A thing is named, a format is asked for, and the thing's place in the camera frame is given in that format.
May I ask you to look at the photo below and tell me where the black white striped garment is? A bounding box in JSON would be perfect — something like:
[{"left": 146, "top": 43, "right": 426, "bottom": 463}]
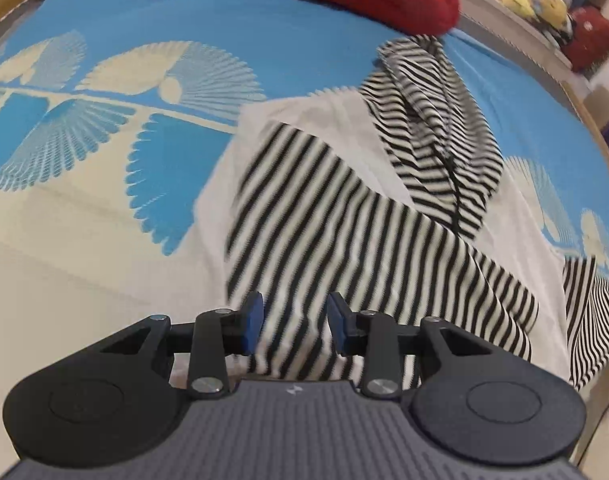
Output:
[{"left": 196, "top": 36, "right": 609, "bottom": 388}]

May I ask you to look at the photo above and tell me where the blue cream patterned bedsheet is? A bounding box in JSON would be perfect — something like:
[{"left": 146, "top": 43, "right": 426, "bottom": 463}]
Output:
[{"left": 0, "top": 0, "right": 609, "bottom": 470}]

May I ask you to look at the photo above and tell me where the dark red cushion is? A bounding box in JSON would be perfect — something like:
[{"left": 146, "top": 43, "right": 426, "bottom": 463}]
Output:
[{"left": 562, "top": 6, "right": 609, "bottom": 77}]

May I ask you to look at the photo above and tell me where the yellow plush toy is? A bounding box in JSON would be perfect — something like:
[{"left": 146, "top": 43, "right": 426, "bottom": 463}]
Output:
[{"left": 500, "top": 0, "right": 574, "bottom": 48}]

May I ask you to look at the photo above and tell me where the wooden bed frame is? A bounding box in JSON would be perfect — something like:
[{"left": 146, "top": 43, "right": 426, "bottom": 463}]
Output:
[{"left": 558, "top": 79, "right": 609, "bottom": 196}]

